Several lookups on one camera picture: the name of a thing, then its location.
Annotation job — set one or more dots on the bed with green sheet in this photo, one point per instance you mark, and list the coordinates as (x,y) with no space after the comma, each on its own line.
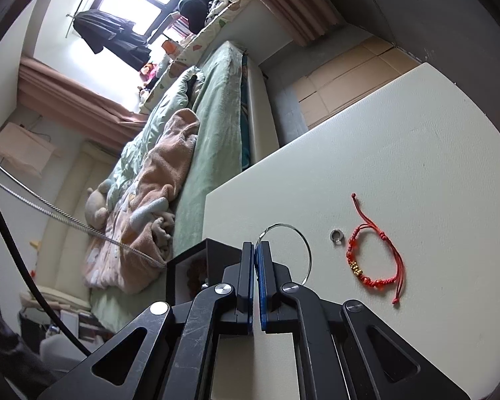
(221,112)

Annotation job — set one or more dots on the light green quilt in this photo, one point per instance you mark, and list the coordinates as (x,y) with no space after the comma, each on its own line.
(162,108)

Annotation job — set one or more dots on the dark shiny object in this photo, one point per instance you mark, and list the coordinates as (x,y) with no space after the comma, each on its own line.
(8,350)

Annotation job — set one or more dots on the black jewelry box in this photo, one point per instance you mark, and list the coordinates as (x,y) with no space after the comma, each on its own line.
(225,256)

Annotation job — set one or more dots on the row of books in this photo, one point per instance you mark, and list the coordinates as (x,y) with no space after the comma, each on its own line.
(181,27)

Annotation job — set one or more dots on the beige plush toy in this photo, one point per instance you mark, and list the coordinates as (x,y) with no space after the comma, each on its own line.
(98,204)

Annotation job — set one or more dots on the orange box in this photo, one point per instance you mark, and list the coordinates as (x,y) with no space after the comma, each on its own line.
(171,46)

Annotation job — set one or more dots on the patterned window seat cushion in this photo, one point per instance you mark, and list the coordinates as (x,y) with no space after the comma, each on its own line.
(200,37)

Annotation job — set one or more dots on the black hanging clothes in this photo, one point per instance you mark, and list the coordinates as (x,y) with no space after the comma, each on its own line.
(108,33)

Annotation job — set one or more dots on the black bag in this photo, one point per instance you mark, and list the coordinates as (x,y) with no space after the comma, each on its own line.
(193,8)

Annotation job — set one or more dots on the pink curtain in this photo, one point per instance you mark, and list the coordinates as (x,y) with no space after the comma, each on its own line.
(283,0)
(75,91)

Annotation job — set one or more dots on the pink printed blanket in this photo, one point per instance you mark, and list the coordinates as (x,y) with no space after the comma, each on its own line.
(166,166)

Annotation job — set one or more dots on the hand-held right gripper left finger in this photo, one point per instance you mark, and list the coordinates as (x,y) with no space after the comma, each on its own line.
(248,283)

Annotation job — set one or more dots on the white low table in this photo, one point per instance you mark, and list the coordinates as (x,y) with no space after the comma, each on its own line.
(400,154)

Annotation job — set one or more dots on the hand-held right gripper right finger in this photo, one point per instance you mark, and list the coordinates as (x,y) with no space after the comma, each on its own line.
(261,287)

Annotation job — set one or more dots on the silver bangle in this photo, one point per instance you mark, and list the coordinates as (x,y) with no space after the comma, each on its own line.
(309,258)

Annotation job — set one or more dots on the beige hanging towel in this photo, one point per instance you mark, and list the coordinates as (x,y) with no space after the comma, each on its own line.
(21,146)

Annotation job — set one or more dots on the pile of pink clothes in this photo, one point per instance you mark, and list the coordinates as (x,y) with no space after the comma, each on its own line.
(148,71)

